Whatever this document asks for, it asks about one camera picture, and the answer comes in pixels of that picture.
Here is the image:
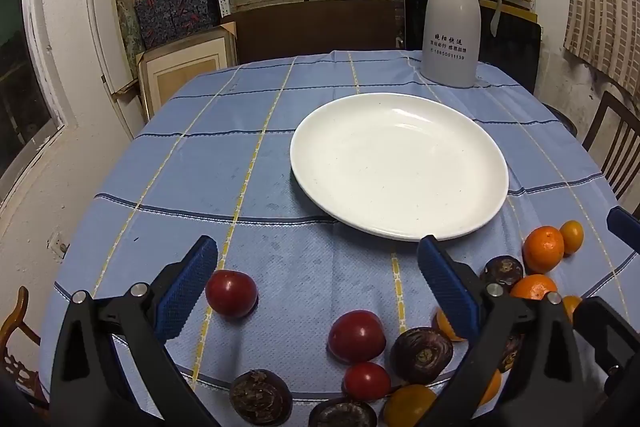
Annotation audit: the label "dark wooden chair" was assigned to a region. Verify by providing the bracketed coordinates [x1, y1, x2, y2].
[235, 0, 406, 65]

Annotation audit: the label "white wall outlet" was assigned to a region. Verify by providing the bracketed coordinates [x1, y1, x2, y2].
[47, 232, 68, 260]

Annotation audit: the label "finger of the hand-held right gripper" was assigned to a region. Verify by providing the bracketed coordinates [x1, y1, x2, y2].
[606, 206, 640, 254]
[572, 296, 640, 408]

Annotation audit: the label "yellow-orange kumquat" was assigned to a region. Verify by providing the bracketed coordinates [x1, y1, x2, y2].
[382, 384, 438, 427]

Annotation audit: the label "small red cherry tomato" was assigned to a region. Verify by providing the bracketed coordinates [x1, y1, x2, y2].
[342, 361, 392, 402]

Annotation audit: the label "white thermos jug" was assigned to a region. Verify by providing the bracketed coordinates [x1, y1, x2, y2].
[419, 0, 502, 88]

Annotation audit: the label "white round plate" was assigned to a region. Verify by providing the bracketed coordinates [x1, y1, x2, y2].
[290, 93, 510, 242]

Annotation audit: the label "wooden picture frames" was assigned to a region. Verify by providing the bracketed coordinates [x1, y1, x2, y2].
[136, 24, 238, 120]

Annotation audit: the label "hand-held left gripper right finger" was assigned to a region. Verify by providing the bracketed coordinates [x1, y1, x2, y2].
[416, 234, 586, 427]

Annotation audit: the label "window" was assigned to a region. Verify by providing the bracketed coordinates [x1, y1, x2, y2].
[0, 0, 66, 188]

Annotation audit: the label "carved wooden chair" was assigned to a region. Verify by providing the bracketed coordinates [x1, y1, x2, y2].
[0, 286, 51, 408]

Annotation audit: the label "blue patterned fabric boxes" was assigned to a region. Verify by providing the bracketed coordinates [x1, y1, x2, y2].
[132, 0, 221, 50]

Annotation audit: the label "white leaning boards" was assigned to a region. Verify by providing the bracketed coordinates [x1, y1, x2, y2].
[85, 0, 143, 108]

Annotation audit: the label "brown slatted wooden chair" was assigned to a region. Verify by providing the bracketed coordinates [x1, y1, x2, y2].
[582, 91, 640, 200]

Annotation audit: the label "orange mandarin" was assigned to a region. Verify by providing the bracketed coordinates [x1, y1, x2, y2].
[509, 274, 558, 302]
[522, 226, 565, 274]

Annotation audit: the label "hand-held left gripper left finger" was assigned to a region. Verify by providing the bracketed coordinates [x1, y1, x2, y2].
[50, 234, 221, 427]

